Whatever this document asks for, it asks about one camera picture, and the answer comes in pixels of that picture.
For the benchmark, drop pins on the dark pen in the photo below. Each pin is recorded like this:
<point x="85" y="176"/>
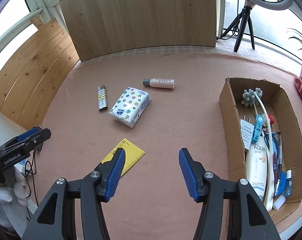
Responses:
<point x="278" y="176"/>

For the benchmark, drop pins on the black tripod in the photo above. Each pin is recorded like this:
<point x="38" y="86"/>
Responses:
<point x="241" y="21"/>

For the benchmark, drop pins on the white USB wall charger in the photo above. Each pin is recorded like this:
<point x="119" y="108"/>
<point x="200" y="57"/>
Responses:
<point x="247" y="131"/>

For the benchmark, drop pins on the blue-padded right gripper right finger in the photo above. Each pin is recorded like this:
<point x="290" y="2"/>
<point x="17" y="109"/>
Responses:
<point x="192" y="172"/>

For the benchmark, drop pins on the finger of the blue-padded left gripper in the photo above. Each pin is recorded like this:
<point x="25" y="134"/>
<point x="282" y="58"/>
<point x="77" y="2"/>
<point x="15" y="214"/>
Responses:
<point x="34" y="138"/>

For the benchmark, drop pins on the cardboard box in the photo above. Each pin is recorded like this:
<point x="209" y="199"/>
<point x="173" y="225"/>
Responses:
<point x="286" y="138"/>

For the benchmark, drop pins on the knotty pine wood panel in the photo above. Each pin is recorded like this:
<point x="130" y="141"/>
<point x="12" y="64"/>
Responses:
<point x="32" y="76"/>

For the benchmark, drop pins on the white grey roller massager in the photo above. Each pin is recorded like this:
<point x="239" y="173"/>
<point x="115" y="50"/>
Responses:
<point x="253" y="98"/>

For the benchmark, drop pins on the white power strip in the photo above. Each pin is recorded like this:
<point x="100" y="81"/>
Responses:
<point x="22" y="167"/>

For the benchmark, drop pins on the light wooden headboard panel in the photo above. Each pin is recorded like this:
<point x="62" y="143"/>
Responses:
<point x="101" y="27"/>

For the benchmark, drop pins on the orange red toy keychain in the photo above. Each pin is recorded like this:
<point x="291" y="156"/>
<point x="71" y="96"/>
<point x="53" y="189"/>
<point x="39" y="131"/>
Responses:
<point x="265" y="125"/>

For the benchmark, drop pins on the white cylindrical cap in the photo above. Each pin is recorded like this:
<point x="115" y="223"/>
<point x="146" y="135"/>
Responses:
<point x="279" y="202"/>

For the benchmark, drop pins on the patterned lighter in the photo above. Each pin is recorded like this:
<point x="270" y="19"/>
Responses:
<point x="102" y="98"/>

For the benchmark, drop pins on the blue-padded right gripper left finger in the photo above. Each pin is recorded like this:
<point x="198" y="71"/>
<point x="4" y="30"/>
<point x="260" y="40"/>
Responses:
<point x="110" y="174"/>

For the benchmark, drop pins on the white gloved left hand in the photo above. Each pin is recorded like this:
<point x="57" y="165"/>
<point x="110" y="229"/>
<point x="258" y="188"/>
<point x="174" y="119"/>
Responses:
<point x="13" y="205"/>

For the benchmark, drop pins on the small blue spray bottle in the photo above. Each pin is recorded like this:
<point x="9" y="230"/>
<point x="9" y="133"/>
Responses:
<point x="288" y="186"/>

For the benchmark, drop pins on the yellow black ruler card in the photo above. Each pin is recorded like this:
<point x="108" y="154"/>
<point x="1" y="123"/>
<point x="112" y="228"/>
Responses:
<point x="133" y="154"/>

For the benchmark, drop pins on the white blue sunscreen tube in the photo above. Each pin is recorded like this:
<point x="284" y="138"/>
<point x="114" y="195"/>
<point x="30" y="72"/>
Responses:
<point x="256" y="167"/>

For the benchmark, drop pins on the patterned tissue pack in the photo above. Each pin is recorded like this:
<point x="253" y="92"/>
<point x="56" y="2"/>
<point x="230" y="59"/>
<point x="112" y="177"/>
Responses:
<point x="130" y="106"/>

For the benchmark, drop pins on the blue round tape measure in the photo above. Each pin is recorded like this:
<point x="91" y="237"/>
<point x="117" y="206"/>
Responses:
<point x="281" y="185"/>

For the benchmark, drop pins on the light blue clip tool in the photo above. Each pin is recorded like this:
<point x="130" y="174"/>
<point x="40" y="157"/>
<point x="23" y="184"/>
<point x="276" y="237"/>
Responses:
<point x="259" y="122"/>

